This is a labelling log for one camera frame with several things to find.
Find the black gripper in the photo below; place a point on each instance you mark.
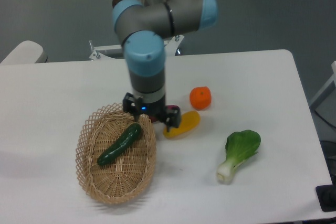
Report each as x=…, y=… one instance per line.
x=135, y=105

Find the green cucumber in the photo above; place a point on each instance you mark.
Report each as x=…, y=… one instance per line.
x=131, y=134

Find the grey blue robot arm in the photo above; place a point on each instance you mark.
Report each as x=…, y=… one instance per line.
x=141, y=30

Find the woven wicker basket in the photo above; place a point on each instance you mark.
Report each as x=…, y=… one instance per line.
x=131, y=172

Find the purple sweet potato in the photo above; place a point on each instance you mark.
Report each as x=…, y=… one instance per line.
x=170, y=114

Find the orange tangerine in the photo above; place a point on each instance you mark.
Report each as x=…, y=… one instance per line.
x=200, y=98

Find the green bok choy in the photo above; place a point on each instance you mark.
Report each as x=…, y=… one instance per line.
x=240, y=146

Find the white chair armrest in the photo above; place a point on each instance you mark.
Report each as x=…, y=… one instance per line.
x=27, y=52

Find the black device at edge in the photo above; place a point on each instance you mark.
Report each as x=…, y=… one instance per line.
x=326, y=197

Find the white frame at right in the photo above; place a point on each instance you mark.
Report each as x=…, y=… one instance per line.
x=324, y=91

